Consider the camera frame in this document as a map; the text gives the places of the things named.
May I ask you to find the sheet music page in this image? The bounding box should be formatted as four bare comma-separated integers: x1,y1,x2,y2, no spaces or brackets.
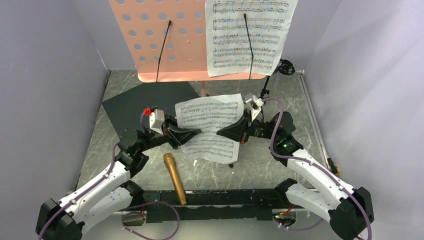
204,0,298,77
175,93,244,164

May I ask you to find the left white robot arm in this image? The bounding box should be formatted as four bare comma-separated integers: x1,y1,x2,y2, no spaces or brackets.
35,114,202,240

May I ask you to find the gold microphone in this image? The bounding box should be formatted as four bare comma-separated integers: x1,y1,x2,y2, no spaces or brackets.
163,152,187,206

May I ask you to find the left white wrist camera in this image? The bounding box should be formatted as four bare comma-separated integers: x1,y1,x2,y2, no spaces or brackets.
140,107,165,135

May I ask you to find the purple cable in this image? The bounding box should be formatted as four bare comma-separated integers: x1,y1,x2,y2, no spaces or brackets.
261,96,374,240
37,110,181,240

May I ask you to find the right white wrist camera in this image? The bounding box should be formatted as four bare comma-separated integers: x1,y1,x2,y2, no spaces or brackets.
244,93,264,122

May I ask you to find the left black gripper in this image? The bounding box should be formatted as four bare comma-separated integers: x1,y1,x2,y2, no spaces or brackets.
137,114,202,153

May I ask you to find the black microphone stand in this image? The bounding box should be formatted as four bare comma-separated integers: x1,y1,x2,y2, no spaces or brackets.
260,70,302,120

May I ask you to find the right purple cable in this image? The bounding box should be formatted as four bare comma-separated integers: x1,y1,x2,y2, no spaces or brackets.
261,96,374,240

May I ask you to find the yellow black screwdriver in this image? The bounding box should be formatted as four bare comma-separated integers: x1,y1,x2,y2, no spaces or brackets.
327,157,340,176

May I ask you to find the black blue flat box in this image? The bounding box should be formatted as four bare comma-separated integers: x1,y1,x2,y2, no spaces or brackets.
101,82,199,135

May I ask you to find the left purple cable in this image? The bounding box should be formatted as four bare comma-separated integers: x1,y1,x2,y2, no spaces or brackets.
37,110,181,240

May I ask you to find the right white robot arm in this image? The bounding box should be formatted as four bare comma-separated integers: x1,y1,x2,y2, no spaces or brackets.
217,111,374,240

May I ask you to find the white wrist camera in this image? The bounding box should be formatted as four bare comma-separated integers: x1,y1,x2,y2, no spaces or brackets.
140,107,165,135
244,93,264,122

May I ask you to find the pink music stand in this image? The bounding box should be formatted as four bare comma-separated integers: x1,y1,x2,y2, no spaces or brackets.
109,0,269,83

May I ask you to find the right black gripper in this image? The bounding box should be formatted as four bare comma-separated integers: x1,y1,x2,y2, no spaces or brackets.
216,108,279,145

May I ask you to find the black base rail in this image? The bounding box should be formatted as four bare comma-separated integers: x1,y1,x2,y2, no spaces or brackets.
124,188,297,223

